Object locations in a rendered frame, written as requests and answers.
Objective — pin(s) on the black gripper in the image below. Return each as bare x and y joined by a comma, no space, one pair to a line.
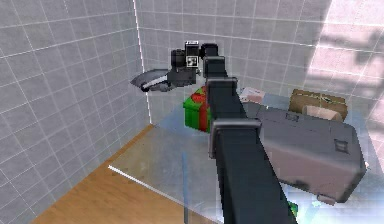
181,76

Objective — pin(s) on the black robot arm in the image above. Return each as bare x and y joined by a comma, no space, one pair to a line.
246,173

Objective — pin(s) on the glass shelf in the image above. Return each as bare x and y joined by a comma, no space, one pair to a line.
160,156

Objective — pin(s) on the green gift box red ribbon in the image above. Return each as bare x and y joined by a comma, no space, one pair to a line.
196,111

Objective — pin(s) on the pink white box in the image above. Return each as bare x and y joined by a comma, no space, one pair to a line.
251,95

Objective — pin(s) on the brown cardboard box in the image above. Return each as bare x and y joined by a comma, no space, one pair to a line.
320,98

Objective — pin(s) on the grey suitcase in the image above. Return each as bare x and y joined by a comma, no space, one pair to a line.
310,150

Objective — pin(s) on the small green box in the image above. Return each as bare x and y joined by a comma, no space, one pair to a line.
293,209

